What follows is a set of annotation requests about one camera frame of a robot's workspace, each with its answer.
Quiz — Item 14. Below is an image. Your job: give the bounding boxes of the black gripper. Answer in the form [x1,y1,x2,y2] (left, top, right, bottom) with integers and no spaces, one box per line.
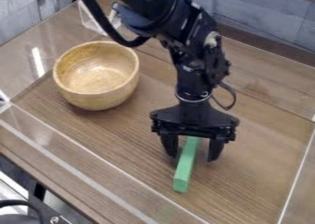
[149,101,240,162]

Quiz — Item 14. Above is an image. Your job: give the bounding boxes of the green rectangular block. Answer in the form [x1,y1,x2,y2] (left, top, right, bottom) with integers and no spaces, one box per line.
[172,136,200,194]

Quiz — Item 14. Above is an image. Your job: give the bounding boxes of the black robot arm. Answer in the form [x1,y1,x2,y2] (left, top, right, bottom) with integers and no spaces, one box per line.
[81,0,238,161]

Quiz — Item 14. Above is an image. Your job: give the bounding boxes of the wooden bowl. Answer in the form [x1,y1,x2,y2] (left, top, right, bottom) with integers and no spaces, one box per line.
[53,41,138,111]

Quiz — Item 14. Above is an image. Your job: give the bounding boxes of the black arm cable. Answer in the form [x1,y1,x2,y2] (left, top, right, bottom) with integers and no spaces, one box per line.
[210,81,237,112]

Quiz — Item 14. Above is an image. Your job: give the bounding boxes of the clear acrylic front wall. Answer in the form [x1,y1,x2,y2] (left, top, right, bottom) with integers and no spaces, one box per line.
[0,101,210,224]

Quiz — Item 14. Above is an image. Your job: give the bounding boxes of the clear acrylic corner bracket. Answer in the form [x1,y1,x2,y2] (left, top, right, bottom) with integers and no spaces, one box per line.
[77,1,121,36]

